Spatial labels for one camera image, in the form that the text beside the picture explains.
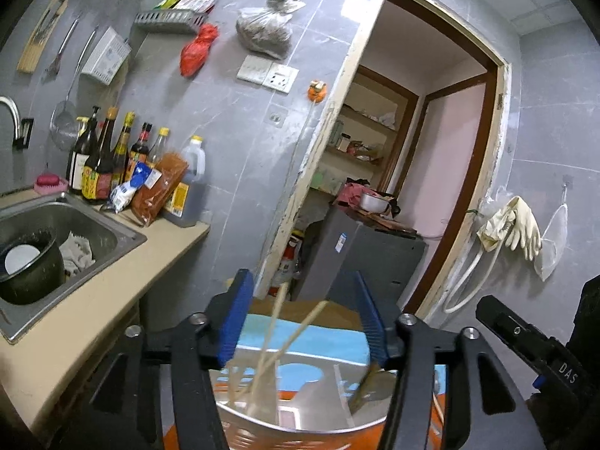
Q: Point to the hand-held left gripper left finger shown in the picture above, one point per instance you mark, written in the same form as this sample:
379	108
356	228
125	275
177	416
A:
236	323

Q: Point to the grey metal cabinet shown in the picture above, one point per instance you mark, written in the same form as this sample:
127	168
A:
375	253

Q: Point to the hanging metal strainer ladle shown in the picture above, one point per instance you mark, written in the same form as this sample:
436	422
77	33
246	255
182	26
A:
65	122

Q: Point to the large oil jug yellow cap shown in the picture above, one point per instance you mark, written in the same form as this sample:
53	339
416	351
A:
192	168

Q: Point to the black wall plate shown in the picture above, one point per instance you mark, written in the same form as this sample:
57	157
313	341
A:
24	133

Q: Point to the grey wall rack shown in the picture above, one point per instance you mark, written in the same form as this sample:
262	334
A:
168	21

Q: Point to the pink scrub brush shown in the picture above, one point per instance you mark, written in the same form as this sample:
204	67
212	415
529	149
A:
49	183

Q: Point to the dark bottle red cap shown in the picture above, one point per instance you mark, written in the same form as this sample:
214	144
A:
140	147

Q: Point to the red plastic bag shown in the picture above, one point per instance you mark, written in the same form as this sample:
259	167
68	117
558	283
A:
197	49

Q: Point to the white plate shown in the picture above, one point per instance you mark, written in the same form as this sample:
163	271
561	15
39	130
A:
21	258

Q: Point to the striped blue orange brown blanket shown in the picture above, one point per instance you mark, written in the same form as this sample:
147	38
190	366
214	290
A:
309	344

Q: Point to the cream rubber gloves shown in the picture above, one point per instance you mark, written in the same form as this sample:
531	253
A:
520	225

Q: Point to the white hanging wall box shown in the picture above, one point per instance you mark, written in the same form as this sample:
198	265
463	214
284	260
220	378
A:
107	56

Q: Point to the red white bottle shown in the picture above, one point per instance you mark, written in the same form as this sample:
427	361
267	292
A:
289	258

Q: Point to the chrome faucet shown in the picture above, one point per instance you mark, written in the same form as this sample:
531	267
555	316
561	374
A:
10	112

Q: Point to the steel spoon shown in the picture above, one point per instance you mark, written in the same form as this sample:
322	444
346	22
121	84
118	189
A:
370	382

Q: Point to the wooden door frame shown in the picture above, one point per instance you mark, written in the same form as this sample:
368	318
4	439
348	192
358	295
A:
487	126

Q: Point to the blue white packet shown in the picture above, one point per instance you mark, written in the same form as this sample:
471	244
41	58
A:
129	190

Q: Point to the white wall socket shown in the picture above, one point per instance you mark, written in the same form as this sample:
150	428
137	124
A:
281	77

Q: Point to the dark sauce bottle red label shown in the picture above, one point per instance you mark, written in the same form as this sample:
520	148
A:
99	173

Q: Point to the pink cloth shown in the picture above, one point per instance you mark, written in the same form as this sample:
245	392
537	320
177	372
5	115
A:
349	193

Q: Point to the stainless steel sink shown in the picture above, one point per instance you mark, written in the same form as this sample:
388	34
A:
103	229

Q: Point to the white wall switch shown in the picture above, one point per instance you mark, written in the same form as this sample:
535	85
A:
253	69

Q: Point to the beige kitchen counter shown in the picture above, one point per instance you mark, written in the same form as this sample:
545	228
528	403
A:
93	318

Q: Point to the grey dish cloth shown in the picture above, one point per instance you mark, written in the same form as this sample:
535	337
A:
77	253

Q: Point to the dark bottle yellow pump cap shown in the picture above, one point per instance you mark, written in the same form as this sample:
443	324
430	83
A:
80	159

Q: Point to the clear bottle yellow cap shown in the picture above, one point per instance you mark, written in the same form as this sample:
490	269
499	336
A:
160	145

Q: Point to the white plastic utensil holder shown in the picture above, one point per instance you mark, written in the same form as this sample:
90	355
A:
309	403

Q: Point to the hanging metal spatula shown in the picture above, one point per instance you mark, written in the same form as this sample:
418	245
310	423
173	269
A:
58	58

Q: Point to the white bowl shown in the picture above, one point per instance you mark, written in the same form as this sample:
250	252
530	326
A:
374	202

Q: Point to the hanging bamboo board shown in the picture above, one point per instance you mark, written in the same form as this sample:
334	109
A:
42	28

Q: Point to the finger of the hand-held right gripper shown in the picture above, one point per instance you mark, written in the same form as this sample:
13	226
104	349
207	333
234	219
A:
511	328

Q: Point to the dark cooking pot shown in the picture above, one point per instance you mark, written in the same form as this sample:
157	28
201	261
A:
33	286

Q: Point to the wooden shelf unit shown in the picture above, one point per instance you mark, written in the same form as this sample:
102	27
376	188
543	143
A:
370	122

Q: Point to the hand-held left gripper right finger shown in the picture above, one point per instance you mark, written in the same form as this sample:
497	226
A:
371	326

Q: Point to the red orange spice packet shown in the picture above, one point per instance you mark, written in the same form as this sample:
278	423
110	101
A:
157	187

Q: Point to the clear bag of dried goods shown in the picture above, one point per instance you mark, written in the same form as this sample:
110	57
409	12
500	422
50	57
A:
265	33

